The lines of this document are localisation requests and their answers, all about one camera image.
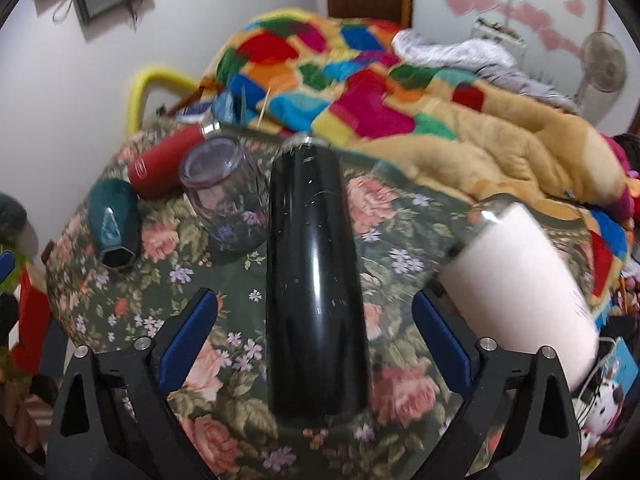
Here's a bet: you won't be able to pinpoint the colourful patchwork blanket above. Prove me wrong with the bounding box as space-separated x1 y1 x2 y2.
202 9 637 306

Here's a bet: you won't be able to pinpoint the white cow plush toy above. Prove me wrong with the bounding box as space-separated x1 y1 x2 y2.
573 379 625 456

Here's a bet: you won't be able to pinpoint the white standing fan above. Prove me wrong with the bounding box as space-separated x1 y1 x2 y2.
576 30 627 120

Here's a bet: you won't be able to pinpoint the green floral tablecloth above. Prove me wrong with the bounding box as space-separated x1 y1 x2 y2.
47 153 471 479

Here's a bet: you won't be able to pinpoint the black thermos bottle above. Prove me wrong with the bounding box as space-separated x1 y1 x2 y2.
266 134 369 427

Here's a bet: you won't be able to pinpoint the blue booklet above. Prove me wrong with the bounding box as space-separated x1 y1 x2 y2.
597 337 639 396

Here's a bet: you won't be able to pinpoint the yellow foam-padded pipe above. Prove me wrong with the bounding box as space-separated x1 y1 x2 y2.
125 64 200 136

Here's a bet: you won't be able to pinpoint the white grey crumpled clothes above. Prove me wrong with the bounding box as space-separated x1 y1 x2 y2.
392 29 579 114

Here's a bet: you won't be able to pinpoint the red thermos bottle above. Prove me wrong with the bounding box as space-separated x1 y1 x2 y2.
128 122 221 200

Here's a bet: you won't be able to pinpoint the frosted wardrobe sliding doors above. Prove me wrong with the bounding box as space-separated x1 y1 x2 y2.
411 0 608 116

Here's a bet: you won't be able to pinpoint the white box appliance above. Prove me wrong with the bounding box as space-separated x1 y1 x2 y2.
471 16 527 67

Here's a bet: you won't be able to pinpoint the white cylindrical cup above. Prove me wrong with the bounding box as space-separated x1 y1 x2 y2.
437 203 599 389

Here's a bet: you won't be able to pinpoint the clear glass tumbler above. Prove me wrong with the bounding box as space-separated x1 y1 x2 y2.
179 136 269 252

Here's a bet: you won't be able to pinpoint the dark green faceted cup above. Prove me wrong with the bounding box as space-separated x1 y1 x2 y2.
87 178 142 270

